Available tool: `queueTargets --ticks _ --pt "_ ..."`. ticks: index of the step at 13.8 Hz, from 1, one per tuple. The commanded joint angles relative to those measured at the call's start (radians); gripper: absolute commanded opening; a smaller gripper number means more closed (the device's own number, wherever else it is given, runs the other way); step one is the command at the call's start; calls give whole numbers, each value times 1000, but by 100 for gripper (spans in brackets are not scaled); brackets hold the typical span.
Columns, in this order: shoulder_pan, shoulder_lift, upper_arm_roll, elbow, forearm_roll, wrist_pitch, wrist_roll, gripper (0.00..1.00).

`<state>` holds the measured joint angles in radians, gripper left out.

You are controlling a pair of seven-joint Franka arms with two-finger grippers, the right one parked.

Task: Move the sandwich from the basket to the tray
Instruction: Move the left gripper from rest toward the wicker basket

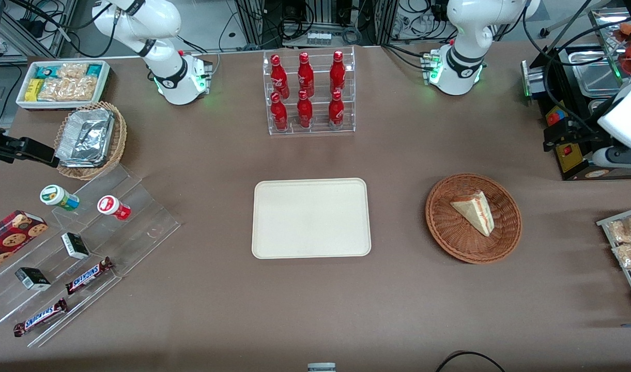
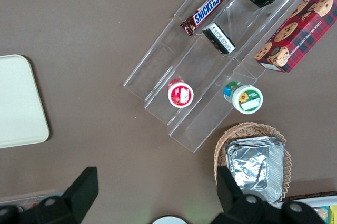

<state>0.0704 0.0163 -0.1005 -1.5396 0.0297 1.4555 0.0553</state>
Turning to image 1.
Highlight stacked aluminium foil containers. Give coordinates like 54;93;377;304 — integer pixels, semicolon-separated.
55;108;115;168

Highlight small black carton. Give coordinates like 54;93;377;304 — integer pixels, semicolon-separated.
61;232;90;260
14;267;52;291

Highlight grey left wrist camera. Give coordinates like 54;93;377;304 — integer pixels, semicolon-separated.
592;147;631;169

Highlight triangular sandwich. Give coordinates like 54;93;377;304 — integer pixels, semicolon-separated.
450;190;495;237

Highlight clear acrylic bottle rack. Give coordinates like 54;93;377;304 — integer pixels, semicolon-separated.
263;46;356;136

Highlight clear acrylic stepped display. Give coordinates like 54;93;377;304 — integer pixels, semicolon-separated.
0;164;181;348

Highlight green lid snack cup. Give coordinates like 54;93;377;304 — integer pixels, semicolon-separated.
40;184;80;212

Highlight red cola bottle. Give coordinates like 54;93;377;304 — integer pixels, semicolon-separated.
270;54;290;100
330;50;346;95
297;89;314;129
328;90;345;128
270;92;288;132
297;52;315;98

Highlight tray of packaged snacks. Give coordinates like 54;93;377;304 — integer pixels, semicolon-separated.
596;206;631;316

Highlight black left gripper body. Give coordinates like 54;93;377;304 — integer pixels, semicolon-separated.
544;120;605;152

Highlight red lid snack cup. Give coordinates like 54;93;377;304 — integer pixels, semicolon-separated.
97;195;131;221

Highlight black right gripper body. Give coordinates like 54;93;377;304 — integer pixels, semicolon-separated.
0;132;59;167

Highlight clear bag of fried snacks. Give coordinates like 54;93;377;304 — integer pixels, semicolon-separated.
606;216;631;244
612;243;631;270

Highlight round brown wicker basket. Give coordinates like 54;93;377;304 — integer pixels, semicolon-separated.
425;173;522;265

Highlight red chocolate cookie box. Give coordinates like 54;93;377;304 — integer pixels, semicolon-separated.
0;210;49;275

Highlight black looped cable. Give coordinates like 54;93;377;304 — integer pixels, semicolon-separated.
435;351;506;372

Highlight clear bag of crackers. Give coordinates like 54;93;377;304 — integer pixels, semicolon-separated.
67;76;98;102
38;79;71;102
57;63;89;80

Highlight black hot food display machine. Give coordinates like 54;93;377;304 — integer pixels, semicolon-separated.
522;44;631;181

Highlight cream rectangular tray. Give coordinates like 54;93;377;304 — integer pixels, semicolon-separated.
252;178;372;259

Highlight light wicker basket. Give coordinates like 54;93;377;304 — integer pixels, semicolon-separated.
54;101;128;181

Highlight Snickers chocolate bar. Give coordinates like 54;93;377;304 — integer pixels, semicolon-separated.
65;257;114;296
13;298;69;337

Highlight white plastic snack bin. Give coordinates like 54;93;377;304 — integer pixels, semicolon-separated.
16;60;111;111

